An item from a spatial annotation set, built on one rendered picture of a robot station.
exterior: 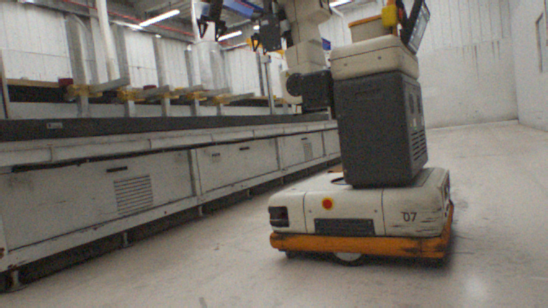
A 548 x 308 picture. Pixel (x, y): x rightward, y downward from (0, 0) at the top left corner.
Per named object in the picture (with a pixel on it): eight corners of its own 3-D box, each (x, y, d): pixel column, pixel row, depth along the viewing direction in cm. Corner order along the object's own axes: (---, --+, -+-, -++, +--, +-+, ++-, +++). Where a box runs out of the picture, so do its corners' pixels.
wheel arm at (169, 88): (174, 92, 174) (173, 83, 174) (169, 92, 171) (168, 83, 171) (117, 105, 196) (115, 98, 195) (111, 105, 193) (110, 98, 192)
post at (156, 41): (172, 119, 205) (160, 35, 203) (167, 119, 202) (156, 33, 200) (167, 120, 207) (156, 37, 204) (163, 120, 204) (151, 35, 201)
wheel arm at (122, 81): (131, 86, 152) (130, 76, 152) (125, 85, 149) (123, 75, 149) (72, 102, 174) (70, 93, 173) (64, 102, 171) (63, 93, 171)
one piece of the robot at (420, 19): (413, 68, 159) (432, 16, 153) (399, 58, 128) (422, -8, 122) (389, 63, 163) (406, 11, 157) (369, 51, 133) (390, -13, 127)
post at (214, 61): (224, 120, 249) (215, 50, 246) (222, 120, 246) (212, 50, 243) (221, 120, 251) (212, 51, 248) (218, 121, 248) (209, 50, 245)
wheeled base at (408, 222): (455, 215, 169) (450, 163, 168) (447, 266, 114) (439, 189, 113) (323, 215, 203) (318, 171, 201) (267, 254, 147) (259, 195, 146)
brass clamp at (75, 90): (103, 95, 167) (102, 85, 167) (76, 94, 155) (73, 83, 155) (95, 98, 170) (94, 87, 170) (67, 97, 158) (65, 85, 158)
